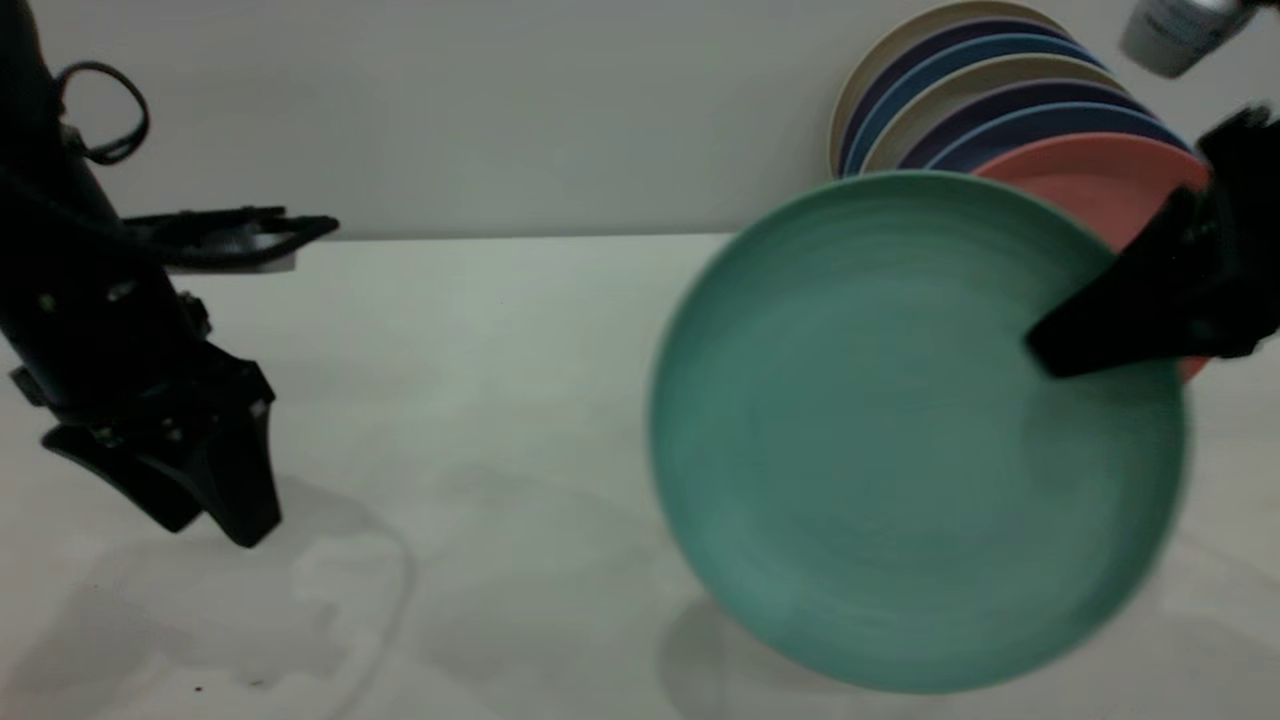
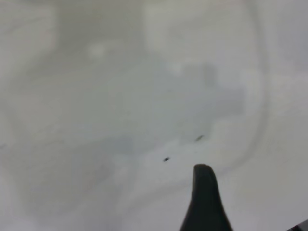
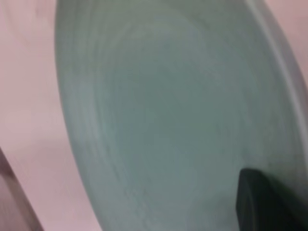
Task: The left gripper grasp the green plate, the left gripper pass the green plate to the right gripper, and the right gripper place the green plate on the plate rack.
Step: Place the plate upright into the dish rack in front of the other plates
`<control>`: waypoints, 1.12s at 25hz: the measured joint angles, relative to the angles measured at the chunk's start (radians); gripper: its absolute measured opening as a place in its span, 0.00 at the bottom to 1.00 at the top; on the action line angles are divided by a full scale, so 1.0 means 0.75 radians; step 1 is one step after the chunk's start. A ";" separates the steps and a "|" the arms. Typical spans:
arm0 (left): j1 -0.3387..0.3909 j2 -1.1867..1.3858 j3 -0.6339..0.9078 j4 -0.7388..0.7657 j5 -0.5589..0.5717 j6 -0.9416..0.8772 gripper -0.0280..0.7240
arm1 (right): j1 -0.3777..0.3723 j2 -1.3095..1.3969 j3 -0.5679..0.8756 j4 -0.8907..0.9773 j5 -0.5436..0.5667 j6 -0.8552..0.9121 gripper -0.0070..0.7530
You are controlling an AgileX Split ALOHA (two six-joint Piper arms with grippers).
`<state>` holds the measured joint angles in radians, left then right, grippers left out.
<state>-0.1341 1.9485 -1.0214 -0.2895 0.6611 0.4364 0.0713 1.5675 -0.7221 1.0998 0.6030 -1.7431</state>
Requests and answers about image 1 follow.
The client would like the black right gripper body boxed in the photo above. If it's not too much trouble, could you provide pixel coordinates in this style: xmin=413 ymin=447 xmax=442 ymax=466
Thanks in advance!
xmin=1190 ymin=103 xmax=1280 ymax=361

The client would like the beige plate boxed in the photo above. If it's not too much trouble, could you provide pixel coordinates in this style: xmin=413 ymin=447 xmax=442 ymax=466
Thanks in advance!
xmin=828 ymin=0 xmax=1073 ymax=179
xmin=862 ymin=55 xmax=1133 ymax=174

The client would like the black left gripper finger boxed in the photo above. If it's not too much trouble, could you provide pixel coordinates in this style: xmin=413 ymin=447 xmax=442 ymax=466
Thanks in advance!
xmin=42 ymin=425 xmax=207 ymax=534
xmin=195 ymin=400 xmax=284 ymax=549

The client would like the green plate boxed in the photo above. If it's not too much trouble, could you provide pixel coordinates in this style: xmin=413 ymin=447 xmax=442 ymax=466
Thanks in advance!
xmin=648 ymin=170 xmax=1191 ymax=696

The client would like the pink plate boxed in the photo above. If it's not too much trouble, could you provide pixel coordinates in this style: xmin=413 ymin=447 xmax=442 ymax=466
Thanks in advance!
xmin=975 ymin=133 xmax=1216 ymax=383

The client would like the blue plate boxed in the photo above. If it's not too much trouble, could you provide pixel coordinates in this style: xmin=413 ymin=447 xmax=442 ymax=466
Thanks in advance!
xmin=925 ymin=103 xmax=1193 ymax=173
xmin=845 ymin=35 xmax=1109 ymax=177

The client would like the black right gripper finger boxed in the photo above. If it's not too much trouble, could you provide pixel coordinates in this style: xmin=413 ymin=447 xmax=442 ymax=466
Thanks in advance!
xmin=1025 ymin=185 xmax=1217 ymax=379

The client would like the black cable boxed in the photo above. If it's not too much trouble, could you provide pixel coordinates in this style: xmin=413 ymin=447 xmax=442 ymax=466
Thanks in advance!
xmin=55 ymin=62 xmax=152 ymax=167

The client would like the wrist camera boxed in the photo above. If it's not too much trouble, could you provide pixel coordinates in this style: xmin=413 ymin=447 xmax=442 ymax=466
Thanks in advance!
xmin=125 ymin=205 xmax=341 ymax=274
xmin=1118 ymin=0 xmax=1257 ymax=79

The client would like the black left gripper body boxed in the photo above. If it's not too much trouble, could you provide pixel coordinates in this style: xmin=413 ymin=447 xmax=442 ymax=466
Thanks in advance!
xmin=0 ymin=235 xmax=277 ymax=453

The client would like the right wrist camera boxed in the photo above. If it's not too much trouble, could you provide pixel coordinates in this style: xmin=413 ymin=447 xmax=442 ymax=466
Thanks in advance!
xmin=1118 ymin=0 xmax=1257 ymax=79

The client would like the dark purple plate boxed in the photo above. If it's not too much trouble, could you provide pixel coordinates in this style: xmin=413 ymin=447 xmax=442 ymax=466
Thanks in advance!
xmin=838 ymin=18 xmax=1089 ymax=177
xmin=898 ymin=80 xmax=1161 ymax=171

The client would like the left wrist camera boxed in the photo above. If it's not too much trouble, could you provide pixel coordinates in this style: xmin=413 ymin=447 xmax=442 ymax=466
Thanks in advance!
xmin=125 ymin=205 xmax=341 ymax=274

